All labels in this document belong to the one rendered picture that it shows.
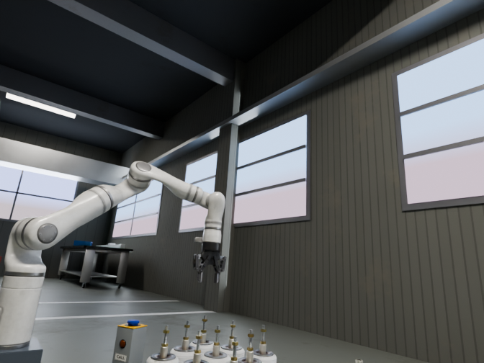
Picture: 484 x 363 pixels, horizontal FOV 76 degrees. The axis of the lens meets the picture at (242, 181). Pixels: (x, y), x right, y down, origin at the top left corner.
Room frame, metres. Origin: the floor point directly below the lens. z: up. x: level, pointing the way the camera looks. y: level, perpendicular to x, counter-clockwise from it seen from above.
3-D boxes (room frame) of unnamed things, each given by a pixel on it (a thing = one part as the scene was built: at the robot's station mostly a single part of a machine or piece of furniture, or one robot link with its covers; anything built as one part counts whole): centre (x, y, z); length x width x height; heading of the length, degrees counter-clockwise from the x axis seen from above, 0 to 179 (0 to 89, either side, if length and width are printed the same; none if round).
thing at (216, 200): (1.26, 0.10, 0.75); 0.09 x 0.07 x 0.15; 20
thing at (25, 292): (0.88, 0.57, 0.39); 0.09 x 0.09 x 0.17; 38
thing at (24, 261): (0.88, 0.57, 0.54); 0.09 x 0.09 x 0.17; 62
